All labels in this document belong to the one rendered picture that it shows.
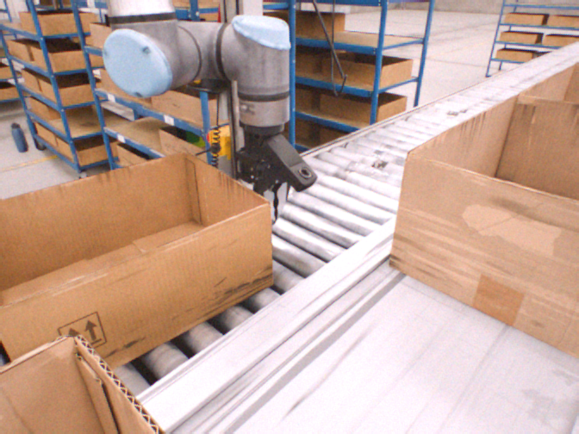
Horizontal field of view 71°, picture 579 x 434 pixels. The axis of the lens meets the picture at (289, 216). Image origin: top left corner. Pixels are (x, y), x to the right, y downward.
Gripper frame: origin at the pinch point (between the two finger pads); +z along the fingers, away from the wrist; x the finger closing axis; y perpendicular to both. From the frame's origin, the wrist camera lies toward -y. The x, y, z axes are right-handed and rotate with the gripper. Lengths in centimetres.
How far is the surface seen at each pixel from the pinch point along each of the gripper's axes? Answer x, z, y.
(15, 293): 42.6, 5.0, 21.0
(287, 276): 5.8, 5.9, -9.2
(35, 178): -16, 81, 258
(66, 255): 32.8, 2.8, 22.4
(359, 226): -19.0, 6.5, -8.1
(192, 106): -38, 1, 83
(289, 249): -0.9, 5.8, -3.5
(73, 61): -48, 2, 222
